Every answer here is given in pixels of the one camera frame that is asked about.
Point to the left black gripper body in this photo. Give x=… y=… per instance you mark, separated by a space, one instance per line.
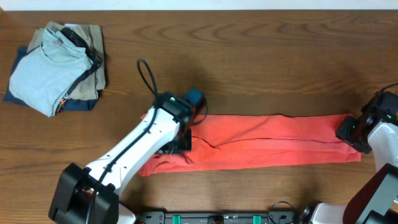
x=179 y=144

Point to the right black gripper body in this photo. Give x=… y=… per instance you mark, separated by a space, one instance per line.
x=347 y=133

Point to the red soccer t-shirt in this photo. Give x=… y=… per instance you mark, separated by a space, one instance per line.
x=242 y=142

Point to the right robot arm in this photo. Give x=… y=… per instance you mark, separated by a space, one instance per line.
x=372 y=204

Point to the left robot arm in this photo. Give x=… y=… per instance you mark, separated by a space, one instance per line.
x=91 y=194

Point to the folded navy garment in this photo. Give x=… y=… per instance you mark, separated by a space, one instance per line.
x=71 y=105

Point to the folded khaki garment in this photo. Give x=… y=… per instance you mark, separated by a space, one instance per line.
x=90 y=37

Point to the folded light grey shirt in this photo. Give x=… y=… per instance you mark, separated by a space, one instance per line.
x=44 y=76

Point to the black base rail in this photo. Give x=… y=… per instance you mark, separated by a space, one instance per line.
x=280 y=213

